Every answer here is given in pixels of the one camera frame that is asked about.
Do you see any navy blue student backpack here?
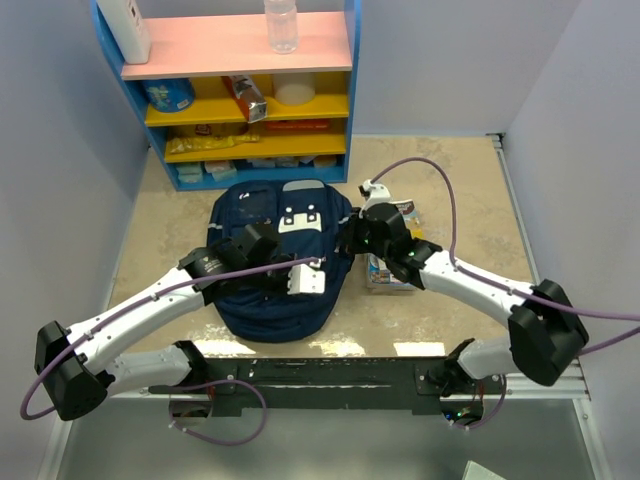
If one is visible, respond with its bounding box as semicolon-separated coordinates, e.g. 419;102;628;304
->
206;179;354;343

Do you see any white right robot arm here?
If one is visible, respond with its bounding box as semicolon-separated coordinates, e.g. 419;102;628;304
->
342;203;589;395

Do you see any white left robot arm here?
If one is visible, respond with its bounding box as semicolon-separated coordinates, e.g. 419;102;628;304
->
34;224;300;421

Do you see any orange snack bag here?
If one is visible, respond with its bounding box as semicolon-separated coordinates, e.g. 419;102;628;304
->
221;75;267;124

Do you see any colourful children's book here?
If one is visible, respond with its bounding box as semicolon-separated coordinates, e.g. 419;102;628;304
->
392;199;424;239

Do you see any blue children's book underneath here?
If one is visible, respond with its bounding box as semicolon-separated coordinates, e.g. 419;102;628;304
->
366;254;415;293

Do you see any yellow snack packet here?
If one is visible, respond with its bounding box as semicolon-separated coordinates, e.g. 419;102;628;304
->
166;133;261;154

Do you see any orange flat box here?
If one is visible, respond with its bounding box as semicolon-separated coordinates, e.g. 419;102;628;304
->
263;119;331;132

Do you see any blue wooden shelf unit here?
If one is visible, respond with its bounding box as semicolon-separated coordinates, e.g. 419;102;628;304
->
90;1;361;191

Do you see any white round container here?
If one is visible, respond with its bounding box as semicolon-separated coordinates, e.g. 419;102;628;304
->
272;72;316;106

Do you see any blue round tin can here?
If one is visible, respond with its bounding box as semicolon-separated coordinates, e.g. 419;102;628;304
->
141;78;195;113

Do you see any clear plastic water bottle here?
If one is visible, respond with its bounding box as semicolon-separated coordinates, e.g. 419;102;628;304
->
263;0;299;54

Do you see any white paper corner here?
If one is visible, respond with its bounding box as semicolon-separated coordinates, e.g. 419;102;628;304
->
462;460;504;480

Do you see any white rectangular box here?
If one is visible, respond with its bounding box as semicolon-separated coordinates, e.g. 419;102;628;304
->
96;0;152;65

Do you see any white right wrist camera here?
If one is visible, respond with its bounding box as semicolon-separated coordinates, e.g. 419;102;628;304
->
359;180;392;210

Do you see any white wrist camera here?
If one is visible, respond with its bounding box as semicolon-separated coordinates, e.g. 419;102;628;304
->
287;260;326;295
359;180;392;210

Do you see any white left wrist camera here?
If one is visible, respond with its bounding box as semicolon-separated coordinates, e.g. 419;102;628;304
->
287;260;326;295

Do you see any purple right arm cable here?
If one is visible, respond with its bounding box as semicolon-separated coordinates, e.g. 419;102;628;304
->
369;156;640;430

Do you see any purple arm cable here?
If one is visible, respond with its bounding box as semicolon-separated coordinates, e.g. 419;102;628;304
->
369;156;640;430
19;255;321;445

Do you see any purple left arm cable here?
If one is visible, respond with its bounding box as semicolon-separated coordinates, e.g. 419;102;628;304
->
19;255;321;445

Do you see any aluminium frame rail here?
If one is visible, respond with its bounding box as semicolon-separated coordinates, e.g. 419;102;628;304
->
506;360;589;400

